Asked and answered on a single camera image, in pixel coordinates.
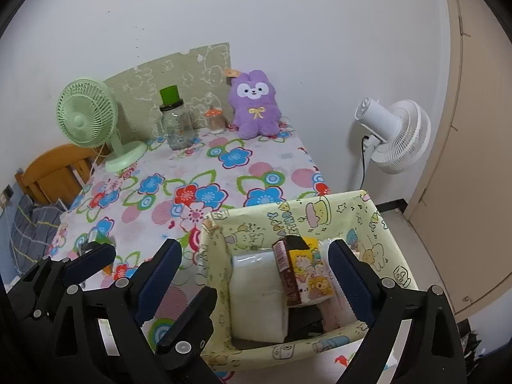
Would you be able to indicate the beige door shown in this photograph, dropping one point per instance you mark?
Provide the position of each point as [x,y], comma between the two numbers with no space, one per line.
[461,209]

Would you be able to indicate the grey plaid pillow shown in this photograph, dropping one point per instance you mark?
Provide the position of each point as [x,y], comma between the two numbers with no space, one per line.
[37,231]

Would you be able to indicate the green desk fan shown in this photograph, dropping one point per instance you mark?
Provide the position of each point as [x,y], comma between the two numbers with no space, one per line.
[87,114]

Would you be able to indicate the white standing fan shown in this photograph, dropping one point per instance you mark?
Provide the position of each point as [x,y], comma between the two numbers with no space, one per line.
[391,145]

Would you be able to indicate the white tissue pack with sleeve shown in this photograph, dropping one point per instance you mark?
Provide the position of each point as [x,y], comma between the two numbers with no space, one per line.
[258,310]

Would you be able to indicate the yellow cartoon storage box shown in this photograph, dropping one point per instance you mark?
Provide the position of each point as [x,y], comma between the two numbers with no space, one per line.
[349,216]

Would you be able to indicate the clear plastic cup sleeve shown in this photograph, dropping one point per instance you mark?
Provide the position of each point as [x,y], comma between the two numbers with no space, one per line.
[336,311]

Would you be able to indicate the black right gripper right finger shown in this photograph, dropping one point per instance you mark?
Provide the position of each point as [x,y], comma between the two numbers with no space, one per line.
[433,350]

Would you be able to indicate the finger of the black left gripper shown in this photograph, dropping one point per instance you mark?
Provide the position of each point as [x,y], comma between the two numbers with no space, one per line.
[96,258]

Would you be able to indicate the green patterned cardboard panel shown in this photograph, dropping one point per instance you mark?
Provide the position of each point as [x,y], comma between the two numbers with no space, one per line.
[195,77]

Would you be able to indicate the brown snack box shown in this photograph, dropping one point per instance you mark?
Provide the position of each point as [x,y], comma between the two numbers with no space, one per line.
[282,251]

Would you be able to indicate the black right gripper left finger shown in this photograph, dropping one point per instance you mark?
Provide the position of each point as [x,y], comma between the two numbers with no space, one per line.
[129,303]

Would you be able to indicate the yellow cartoon tissue pack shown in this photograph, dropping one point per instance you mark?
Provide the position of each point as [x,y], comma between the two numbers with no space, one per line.
[312,284]

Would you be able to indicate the small jar with orange lid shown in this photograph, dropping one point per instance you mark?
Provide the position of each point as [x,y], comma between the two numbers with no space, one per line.
[215,120]

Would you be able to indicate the wooden bed headboard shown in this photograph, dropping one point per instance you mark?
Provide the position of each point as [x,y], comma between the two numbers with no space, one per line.
[60,173]

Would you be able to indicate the floral tablecloth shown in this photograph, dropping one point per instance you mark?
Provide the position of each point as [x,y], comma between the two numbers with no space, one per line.
[167,193]

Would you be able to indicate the purple plush bunny toy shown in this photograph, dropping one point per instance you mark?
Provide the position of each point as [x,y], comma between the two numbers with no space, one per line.
[253,98]

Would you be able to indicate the glass jar with green lid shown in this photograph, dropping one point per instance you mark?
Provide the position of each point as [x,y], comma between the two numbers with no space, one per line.
[175,123]

